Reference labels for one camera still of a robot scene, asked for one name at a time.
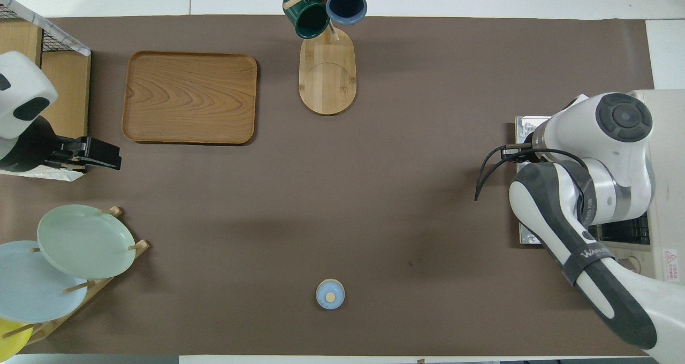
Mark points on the brown table mat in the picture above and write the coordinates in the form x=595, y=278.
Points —
x=348, y=192

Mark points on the wooden mug tree stand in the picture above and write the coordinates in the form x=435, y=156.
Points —
x=326, y=80

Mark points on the wooden serving tray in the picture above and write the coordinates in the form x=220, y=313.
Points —
x=187, y=99

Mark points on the cream toaster oven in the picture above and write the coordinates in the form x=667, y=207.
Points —
x=669, y=192

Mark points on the dark green mug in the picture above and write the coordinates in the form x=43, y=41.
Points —
x=307, y=19

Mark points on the grey oven knob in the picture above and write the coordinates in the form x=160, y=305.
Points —
x=634, y=265

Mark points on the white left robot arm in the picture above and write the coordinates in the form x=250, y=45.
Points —
x=21, y=85

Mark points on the wooden shelf marble sides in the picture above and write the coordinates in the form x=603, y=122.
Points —
x=69, y=85

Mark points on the yellow plate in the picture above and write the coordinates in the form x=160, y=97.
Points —
x=12, y=340

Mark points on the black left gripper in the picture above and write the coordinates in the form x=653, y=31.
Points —
x=67, y=152

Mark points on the pale blue plate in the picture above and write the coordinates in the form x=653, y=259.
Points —
x=32, y=289

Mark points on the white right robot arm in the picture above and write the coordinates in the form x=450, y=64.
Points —
x=588, y=139

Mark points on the pale green plate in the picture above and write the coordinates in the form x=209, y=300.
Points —
x=85, y=241

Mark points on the wooden plate rack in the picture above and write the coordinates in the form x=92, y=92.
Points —
x=64, y=317

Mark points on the blue mug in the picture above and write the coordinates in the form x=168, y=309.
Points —
x=347, y=2

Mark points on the red warning sticker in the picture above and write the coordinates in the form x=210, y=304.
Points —
x=672, y=265

